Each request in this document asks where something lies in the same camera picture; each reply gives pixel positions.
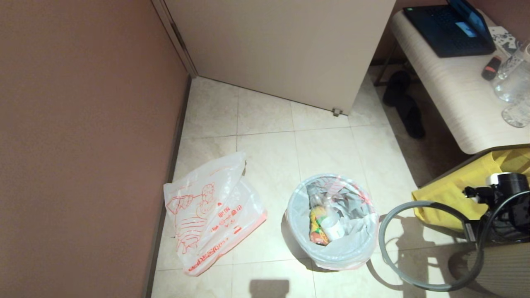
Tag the white black patterned card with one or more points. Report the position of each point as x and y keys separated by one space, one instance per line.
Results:
x=504 y=40

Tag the orange yellow snack wrapper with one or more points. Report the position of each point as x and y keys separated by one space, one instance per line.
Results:
x=316 y=236

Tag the clear glass cup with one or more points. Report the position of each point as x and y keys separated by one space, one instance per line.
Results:
x=516 y=115
x=512 y=87

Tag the dark blue laptop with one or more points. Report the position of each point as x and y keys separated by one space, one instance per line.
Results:
x=447 y=29

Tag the beige door frame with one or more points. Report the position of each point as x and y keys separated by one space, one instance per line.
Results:
x=174 y=33

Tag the black round trash bin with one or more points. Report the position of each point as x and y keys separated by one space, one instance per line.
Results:
x=302 y=244

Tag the spare white plastic bag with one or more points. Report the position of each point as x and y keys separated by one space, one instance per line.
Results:
x=352 y=248

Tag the beige striped stool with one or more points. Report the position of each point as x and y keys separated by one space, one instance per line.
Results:
x=507 y=275

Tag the black orange handheld device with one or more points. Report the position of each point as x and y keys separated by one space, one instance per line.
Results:
x=491 y=68

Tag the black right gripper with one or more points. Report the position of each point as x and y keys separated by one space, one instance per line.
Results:
x=509 y=223

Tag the white red-printed plastic bag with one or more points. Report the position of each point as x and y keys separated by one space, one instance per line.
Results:
x=207 y=215

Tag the black slipper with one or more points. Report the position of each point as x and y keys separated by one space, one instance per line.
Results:
x=396 y=87
x=412 y=118

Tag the small metal door stopper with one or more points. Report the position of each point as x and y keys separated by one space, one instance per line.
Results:
x=337 y=112

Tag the cream striped bench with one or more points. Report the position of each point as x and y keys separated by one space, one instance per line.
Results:
x=451 y=91

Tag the clear plastic water bottle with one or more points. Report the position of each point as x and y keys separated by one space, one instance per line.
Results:
x=333 y=230

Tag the beige door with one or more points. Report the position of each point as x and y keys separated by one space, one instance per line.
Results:
x=281 y=49

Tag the clear ribbed glass bottle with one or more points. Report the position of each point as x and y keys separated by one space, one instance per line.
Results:
x=513 y=60

